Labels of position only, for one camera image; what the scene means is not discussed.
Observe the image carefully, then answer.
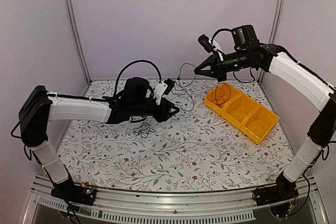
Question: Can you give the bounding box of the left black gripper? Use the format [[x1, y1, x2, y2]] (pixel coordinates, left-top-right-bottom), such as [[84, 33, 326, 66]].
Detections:
[[131, 98, 180, 123]]

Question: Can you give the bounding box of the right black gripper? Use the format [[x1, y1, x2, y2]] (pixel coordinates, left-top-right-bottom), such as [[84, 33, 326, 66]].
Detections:
[[194, 49, 250, 82]]

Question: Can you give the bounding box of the black cable coil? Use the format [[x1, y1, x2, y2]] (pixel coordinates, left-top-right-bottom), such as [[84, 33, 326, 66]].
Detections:
[[173, 62, 198, 112]]

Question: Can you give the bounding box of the red cable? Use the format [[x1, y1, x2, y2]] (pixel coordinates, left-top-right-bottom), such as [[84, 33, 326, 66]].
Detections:
[[212, 82, 232, 108]]

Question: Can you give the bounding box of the cable pile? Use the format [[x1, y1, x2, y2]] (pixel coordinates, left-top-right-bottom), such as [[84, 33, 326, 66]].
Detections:
[[132, 122, 156, 138]]

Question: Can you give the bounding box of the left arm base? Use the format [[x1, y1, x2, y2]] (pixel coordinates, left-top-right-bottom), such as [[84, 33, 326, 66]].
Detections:
[[51, 178, 97, 206]]

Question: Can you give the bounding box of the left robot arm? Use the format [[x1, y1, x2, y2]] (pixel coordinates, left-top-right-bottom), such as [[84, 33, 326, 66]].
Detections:
[[10, 77, 180, 200]]

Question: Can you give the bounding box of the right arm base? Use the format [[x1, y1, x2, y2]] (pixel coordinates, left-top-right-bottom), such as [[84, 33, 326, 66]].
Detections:
[[252, 174, 299, 219]]

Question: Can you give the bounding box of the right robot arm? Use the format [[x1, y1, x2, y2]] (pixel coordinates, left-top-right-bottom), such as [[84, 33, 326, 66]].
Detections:
[[194, 25, 335, 201]]

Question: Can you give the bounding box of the yellow bin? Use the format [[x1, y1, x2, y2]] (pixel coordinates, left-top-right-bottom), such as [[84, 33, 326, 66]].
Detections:
[[239, 106, 280, 145], [204, 83, 240, 115], [220, 94, 261, 130]]

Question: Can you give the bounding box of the yellow bin middle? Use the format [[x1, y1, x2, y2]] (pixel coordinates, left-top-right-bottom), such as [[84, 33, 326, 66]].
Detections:
[[220, 94, 261, 130]]

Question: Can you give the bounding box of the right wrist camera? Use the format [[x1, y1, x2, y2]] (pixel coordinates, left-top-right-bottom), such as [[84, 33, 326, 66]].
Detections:
[[197, 34, 225, 61]]

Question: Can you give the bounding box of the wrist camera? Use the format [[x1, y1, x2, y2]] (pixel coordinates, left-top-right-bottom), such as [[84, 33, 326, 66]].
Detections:
[[197, 34, 225, 61], [153, 78, 175, 105]]

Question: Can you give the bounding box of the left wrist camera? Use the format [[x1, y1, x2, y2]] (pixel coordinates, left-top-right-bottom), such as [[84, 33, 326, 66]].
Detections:
[[153, 78, 175, 105]]

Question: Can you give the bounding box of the aluminium front rail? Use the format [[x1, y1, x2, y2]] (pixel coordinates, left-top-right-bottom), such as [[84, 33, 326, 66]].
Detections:
[[23, 176, 331, 223]]

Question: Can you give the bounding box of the right aluminium post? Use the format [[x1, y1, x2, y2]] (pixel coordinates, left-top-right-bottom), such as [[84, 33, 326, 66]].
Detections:
[[257, 0, 289, 83]]

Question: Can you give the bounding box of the aluminium post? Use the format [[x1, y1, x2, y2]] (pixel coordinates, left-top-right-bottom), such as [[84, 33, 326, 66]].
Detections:
[[257, 0, 289, 83], [64, 0, 92, 84]]

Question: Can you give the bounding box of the left aluminium post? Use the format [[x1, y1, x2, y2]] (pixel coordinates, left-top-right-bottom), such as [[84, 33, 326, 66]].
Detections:
[[64, 0, 92, 84]]

